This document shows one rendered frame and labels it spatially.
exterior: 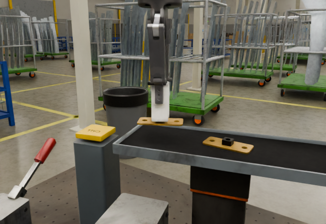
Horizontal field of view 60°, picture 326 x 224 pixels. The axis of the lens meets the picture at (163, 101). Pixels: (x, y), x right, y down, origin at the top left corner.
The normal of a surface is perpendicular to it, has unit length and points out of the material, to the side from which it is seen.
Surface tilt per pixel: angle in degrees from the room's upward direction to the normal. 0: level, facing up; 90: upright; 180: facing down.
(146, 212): 0
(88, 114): 90
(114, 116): 93
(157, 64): 100
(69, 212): 0
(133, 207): 0
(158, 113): 89
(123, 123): 93
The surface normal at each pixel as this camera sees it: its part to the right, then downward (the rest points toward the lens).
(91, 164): -0.33, 0.23
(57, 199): 0.00, -0.97
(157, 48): -0.10, 0.41
